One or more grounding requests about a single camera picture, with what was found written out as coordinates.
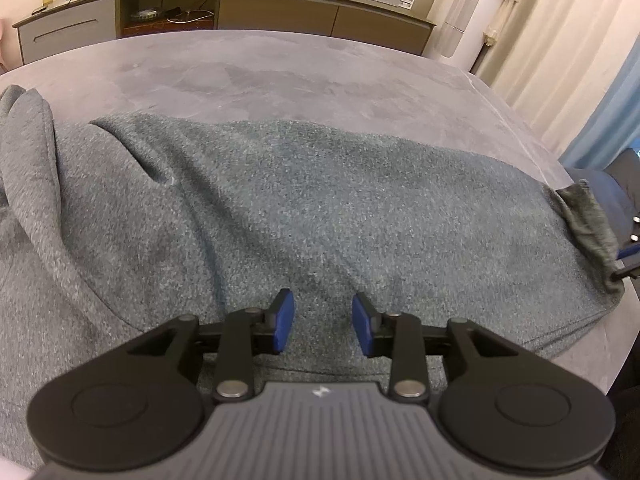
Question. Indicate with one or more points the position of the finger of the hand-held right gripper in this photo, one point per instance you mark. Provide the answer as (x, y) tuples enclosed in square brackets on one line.
[(631, 252), (629, 273)]

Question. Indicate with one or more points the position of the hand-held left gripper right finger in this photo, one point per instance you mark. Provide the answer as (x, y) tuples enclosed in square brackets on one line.
[(365, 325)]

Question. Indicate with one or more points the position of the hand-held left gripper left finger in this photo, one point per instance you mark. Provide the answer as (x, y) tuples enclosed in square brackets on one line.
[(282, 322)]

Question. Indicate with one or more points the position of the grey sweatpants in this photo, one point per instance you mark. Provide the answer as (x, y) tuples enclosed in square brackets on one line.
[(300, 210)]

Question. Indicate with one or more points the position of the dark upholstered chair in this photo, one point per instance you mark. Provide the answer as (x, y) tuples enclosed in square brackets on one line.
[(617, 195)]

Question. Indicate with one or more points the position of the blue curtain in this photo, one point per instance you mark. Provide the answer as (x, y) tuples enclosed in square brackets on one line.
[(610, 110)]

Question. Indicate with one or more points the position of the white curtain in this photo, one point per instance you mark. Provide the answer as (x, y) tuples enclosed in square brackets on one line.
[(560, 60)]

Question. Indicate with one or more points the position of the white tower air conditioner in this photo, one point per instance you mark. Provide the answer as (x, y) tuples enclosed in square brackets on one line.
[(467, 25)]

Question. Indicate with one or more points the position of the long grey brown sideboard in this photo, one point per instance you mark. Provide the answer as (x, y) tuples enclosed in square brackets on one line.
[(275, 12)]

